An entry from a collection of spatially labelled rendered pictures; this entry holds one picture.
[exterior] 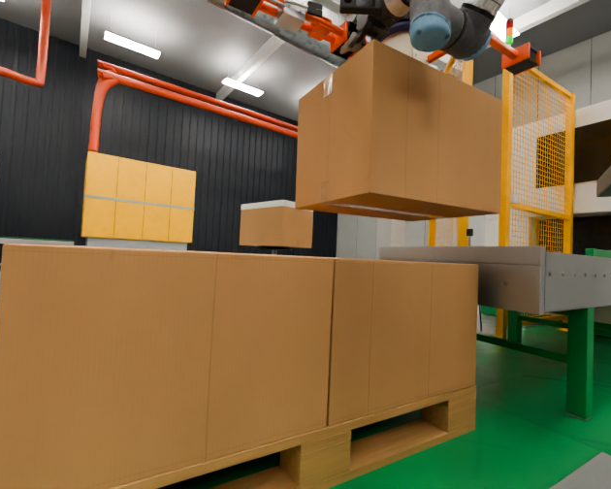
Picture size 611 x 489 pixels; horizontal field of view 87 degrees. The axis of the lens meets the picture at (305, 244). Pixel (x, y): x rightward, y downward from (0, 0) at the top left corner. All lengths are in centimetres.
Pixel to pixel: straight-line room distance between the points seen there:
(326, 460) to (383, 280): 45
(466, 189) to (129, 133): 1115
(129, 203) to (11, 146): 425
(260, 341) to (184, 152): 1144
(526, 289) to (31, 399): 123
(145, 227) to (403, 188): 741
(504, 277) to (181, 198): 762
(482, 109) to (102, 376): 126
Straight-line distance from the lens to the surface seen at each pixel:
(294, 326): 74
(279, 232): 279
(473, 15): 104
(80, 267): 63
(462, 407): 125
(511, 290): 126
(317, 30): 117
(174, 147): 1193
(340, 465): 95
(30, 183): 1128
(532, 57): 147
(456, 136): 115
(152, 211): 811
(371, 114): 90
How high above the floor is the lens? 55
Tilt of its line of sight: 2 degrees up
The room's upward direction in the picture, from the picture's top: 3 degrees clockwise
